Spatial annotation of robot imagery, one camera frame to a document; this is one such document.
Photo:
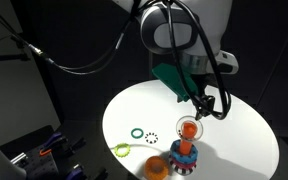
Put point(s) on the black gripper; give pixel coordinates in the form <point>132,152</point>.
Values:
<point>200,85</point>

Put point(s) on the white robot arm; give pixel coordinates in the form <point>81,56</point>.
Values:
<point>210,30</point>

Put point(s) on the perforated mounting plate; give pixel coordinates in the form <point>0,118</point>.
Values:
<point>40,165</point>

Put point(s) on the teal camera mount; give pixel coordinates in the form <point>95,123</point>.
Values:
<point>174,78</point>

